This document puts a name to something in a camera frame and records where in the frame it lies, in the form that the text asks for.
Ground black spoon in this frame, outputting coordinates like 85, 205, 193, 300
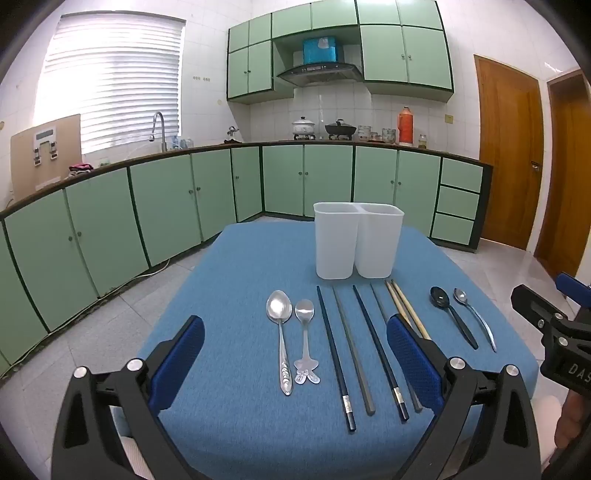
429, 286, 479, 350

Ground silver spoon with figured handle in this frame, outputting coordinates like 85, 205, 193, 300
294, 299, 322, 385

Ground green wall cabinets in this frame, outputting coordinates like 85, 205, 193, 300
226, 0, 455, 104

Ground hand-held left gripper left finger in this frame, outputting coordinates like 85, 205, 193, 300
51, 315, 206, 480

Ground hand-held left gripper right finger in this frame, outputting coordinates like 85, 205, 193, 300
386, 314, 542, 480

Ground black range hood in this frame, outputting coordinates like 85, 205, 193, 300
276, 61, 363, 87

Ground white window blinds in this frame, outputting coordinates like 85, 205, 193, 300
34, 13, 187, 155

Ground black wok with lid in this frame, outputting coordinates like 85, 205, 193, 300
324, 119, 358, 137

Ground large silver spoon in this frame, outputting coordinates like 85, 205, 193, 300
266, 290, 294, 397

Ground small plain silver spoon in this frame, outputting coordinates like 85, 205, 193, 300
453, 288, 498, 353

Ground steel kitchen faucet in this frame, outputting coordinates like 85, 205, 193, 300
148, 111, 168, 153

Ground dark blue chopstick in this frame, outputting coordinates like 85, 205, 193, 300
316, 285, 357, 433
352, 284, 410, 422

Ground green base cabinets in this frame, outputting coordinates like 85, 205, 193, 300
0, 141, 494, 377

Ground white utensil holder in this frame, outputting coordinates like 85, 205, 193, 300
313, 202, 406, 281

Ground white cooking pot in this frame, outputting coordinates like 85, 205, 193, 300
291, 116, 317, 138

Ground blue table cloth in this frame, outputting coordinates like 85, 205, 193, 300
134, 220, 540, 480

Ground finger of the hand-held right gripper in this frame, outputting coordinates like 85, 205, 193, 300
510, 284, 570, 334
555, 271, 591, 315

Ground orange thermos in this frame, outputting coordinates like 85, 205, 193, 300
398, 106, 414, 146

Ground brown cardboard box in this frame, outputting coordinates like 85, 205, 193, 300
10, 114, 82, 199

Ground wooden door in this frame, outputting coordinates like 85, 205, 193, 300
533, 69, 591, 280
474, 54, 544, 251

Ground grey chopstick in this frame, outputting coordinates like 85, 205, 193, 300
369, 282, 424, 414
332, 287, 376, 415

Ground blue box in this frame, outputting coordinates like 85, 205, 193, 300
302, 36, 339, 65

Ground person's right hand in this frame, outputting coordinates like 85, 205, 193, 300
555, 399, 591, 450

